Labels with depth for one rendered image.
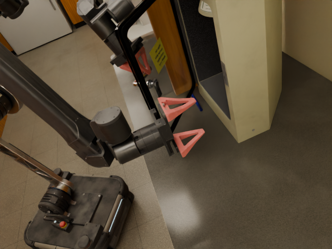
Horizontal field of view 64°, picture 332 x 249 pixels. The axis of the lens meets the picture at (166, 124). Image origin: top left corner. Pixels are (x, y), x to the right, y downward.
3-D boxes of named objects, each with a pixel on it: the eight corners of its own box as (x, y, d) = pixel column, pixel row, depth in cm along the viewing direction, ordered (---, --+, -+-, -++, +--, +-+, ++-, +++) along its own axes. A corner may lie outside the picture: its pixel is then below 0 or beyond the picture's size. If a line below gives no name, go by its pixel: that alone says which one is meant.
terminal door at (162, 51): (196, 85, 103) (167, -23, 77) (166, 144, 85) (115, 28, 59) (194, 85, 104) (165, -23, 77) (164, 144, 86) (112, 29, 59)
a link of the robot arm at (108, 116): (105, 141, 67) (89, 167, 61) (83, 104, 60) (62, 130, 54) (147, 139, 62) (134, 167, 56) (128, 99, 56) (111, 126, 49)
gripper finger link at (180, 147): (205, 124, 57) (166, 142, 57) (211, 145, 62) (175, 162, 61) (194, 107, 62) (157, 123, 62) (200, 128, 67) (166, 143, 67)
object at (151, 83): (163, 94, 77) (157, 78, 73) (160, 99, 76) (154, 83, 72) (157, 94, 78) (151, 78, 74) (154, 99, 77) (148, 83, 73)
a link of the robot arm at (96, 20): (87, 24, 74) (87, 23, 69) (104, 7, 74) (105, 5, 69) (104, 43, 77) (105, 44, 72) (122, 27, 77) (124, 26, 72)
